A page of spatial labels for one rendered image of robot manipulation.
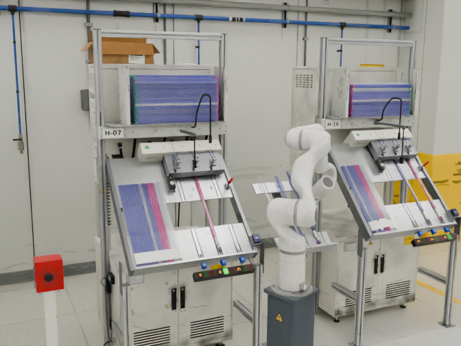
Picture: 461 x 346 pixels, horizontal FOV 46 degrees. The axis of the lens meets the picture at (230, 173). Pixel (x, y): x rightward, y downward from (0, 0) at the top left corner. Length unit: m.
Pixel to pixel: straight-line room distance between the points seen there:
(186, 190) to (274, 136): 2.18
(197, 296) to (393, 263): 1.45
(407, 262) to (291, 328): 1.72
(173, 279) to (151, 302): 0.17
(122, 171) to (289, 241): 1.11
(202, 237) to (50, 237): 2.00
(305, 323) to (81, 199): 2.58
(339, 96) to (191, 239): 1.46
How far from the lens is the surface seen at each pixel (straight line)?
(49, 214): 4.64
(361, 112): 3.77
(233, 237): 3.00
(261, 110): 5.06
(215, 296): 3.34
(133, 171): 3.11
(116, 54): 3.40
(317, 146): 2.57
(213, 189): 3.15
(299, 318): 2.55
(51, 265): 2.81
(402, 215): 3.63
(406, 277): 4.14
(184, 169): 3.12
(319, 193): 3.00
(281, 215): 2.43
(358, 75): 3.97
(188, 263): 2.85
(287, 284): 2.52
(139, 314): 3.22
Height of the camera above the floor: 1.69
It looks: 11 degrees down
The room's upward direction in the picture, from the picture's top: straight up
